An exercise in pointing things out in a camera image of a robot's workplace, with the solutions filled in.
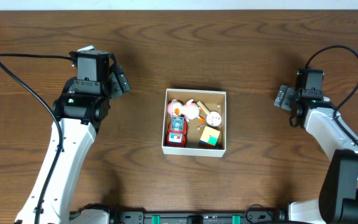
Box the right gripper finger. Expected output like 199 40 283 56
274 85 288 108
280 86 297 111

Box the white cardboard box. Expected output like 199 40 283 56
162 88 226 157

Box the left black cable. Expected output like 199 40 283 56
0 52 74 224

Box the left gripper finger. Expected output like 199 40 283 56
114 65 131 93
110 72 123 99

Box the white duck toy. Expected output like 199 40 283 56
167 99 205 123

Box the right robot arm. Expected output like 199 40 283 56
274 68 358 223

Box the colourful puzzle cube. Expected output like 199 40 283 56
199 126 220 147

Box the right black cable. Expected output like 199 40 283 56
305 45 358 162

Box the black cable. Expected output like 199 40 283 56
0 52 74 224
305 45 358 162

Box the red toy car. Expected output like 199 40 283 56
166 116 188 147

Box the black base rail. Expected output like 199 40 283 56
70 203 288 224

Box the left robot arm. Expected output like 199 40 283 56
15 49 130 223

